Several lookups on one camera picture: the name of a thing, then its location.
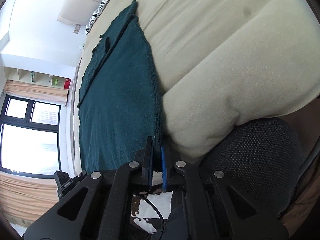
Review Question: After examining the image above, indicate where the dark green knit sweater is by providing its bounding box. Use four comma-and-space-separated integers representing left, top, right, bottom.
77, 1, 163, 173

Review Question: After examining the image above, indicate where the black mesh office chair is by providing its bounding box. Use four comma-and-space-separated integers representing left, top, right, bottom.
199, 118, 302, 216

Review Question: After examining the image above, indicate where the black framed window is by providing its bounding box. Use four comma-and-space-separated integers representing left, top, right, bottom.
1, 95, 62, 179

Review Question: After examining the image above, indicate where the beige curtain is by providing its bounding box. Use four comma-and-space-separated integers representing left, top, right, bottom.
3, 80, 68, 105

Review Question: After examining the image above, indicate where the red storage box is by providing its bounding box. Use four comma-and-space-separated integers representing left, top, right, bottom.
63, 79, 71, 90

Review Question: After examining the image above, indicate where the beige bed with sheet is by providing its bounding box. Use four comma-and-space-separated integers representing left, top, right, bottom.
79, 0, 319, 163

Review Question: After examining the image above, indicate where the zebra print pillow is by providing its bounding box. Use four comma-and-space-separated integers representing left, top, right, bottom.
85, 0, 110, 35

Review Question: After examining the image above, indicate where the cream padded headboard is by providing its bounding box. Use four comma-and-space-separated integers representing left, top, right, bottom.
57, 0, 102, 25

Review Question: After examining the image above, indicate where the black cable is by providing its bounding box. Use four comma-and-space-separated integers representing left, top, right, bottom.
132, 192, 166, 238

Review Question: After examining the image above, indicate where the small black camera box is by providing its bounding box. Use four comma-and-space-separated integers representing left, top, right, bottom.
54, 170, 87, 199

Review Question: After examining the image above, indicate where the white wall shelf unit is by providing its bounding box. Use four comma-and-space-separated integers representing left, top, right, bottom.
4, 67, 69, 89

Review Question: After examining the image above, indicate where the wall switch panel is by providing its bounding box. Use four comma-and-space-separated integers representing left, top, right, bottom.
73, 24, 81, 34

